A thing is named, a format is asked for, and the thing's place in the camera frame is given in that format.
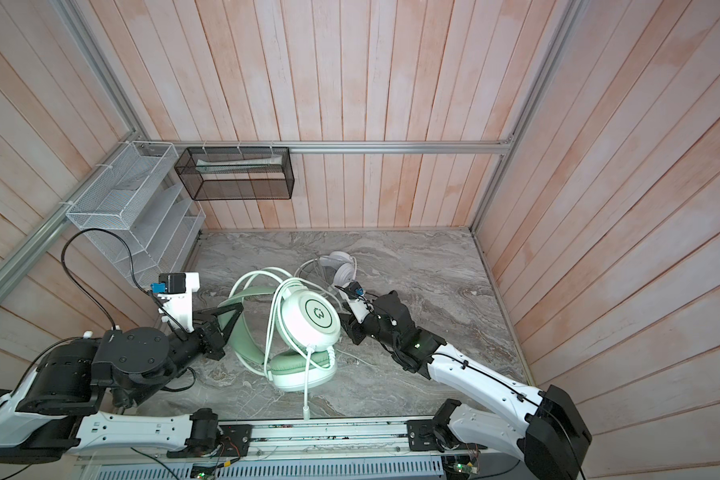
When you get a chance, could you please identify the white headphones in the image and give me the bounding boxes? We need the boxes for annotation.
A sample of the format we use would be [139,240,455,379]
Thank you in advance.
[295,251,357,292]

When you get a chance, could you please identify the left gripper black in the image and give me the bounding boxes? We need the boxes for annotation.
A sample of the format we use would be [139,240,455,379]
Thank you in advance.
[124,301,247,405]

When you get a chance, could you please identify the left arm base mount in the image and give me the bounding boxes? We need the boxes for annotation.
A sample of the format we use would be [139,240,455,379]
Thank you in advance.
[167,408,253,458]

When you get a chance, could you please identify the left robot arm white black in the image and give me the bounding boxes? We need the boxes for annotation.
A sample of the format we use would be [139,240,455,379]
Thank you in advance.
[0,303,243,465]

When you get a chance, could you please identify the white wire mesh shelf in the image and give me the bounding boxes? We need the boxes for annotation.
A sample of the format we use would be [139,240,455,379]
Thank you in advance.
[67,142,205,288]

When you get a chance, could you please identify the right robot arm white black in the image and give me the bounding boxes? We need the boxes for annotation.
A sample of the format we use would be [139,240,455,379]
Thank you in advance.
[340,282,593,479]

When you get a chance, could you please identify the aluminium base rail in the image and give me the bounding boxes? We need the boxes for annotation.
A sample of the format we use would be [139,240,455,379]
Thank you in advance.
[65,415,577,480]

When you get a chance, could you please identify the black mesh basket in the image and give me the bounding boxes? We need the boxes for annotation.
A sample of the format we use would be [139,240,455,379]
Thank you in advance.
[174,146,295,201]

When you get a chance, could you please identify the aluminium frame bar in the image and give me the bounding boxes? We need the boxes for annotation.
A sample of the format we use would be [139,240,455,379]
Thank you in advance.
[137,140,512,155]

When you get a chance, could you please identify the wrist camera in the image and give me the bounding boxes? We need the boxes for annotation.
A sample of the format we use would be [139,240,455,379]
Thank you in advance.
[338,280,373,324]
[151,272,200,333]

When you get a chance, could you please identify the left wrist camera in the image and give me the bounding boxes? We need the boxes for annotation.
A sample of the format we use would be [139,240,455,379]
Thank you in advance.
[151,272,200,333]

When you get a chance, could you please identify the green headphones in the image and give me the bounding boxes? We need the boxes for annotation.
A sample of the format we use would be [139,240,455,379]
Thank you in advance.
[222,267,340,393]

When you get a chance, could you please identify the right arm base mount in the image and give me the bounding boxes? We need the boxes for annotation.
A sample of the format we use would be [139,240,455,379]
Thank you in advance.
[405,399,478,453]

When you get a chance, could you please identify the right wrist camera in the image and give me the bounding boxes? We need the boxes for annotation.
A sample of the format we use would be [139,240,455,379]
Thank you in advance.
[338,280,373,324]

